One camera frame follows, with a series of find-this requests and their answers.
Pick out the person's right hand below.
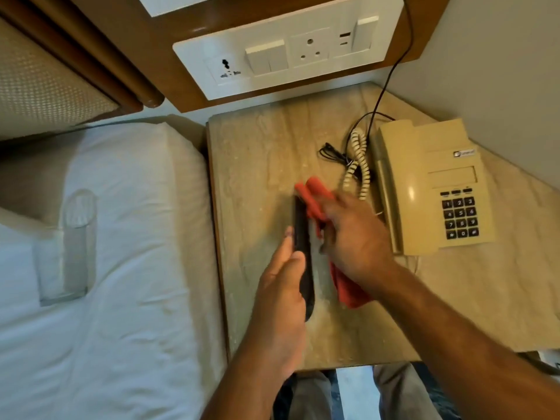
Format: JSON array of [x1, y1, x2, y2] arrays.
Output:
[[315, 194, 397, 294]]

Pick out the person's left hand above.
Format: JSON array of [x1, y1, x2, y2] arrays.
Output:
[[244, 226, 308, 377]]

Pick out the black remote control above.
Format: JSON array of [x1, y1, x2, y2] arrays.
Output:
[[292, 194, 316, 322]]

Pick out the red cloth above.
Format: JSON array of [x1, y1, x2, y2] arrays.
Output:
[[294, 176, 373, 309]]

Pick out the person's left forearm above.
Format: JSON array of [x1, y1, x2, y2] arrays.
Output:
[[201, 340, 307, 420]]

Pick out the person's right forearm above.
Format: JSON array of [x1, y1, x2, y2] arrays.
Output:
[[371, 260, 560, 420]]

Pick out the beige desk telephone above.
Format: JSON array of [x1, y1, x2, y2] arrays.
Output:
[[371, 118, 498, 257]]

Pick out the white pillow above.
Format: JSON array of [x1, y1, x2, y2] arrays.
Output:
[[0, 121, 228, 420]]

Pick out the person's grey trousers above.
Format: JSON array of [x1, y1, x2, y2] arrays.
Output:
[[273, 362, 461, 420]]

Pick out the white framed panel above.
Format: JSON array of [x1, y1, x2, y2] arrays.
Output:
[[136, 0, 225, 18]]

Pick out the beige woven headboard panel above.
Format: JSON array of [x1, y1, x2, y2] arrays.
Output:
[[0, 17, 120, 141]]

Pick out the beige coiled telephone cord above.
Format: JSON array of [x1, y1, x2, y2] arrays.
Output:
[[342, 127, 372, 201]]

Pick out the thin black cable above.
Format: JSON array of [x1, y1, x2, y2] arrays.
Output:
[[318, 0, 414, 172]]

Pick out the white switch and socket panel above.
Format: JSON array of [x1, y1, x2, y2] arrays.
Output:
[[172, 0, 406, 101]]

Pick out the brown wooden wall panel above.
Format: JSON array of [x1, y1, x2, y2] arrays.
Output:
[[68, 0, 452, 113]]

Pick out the brown wooden headboard frame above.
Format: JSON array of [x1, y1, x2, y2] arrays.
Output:
[[0, 0, 165, 115]]

